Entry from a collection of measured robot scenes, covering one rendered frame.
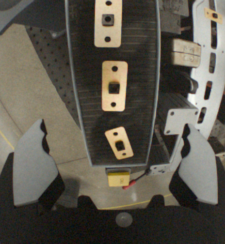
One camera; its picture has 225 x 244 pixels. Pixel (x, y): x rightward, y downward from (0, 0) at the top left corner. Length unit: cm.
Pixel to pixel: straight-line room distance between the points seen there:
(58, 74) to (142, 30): 59
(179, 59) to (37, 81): 152
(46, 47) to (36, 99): 108
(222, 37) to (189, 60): 24
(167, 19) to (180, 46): 7
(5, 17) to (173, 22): 39
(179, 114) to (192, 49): 17
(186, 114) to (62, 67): 61
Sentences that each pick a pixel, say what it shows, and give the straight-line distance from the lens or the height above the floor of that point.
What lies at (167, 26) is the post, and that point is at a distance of 29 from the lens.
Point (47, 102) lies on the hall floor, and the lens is 167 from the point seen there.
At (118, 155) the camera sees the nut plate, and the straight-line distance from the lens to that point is 29.
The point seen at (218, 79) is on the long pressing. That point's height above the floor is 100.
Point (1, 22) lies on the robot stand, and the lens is 39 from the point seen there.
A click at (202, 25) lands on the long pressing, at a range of 47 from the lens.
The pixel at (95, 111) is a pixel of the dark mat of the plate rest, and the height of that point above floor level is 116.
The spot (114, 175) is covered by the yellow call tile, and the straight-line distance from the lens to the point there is 36.
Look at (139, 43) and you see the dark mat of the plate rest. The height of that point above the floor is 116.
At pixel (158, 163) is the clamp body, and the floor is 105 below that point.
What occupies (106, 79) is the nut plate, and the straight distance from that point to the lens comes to 20.
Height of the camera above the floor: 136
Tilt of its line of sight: 58 degrees down
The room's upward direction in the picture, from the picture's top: 179 degrees counter-clockwise
